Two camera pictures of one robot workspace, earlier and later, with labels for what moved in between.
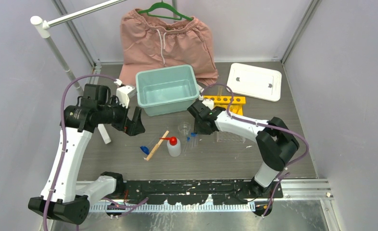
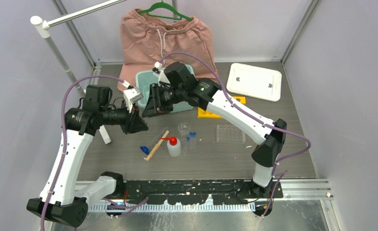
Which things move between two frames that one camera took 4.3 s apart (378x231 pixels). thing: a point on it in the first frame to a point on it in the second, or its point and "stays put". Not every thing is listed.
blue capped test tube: [188, 139] stays put
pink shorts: [150, 42] stays put
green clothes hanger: [165, 5] stays put
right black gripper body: [199, 128] to [169, 96]
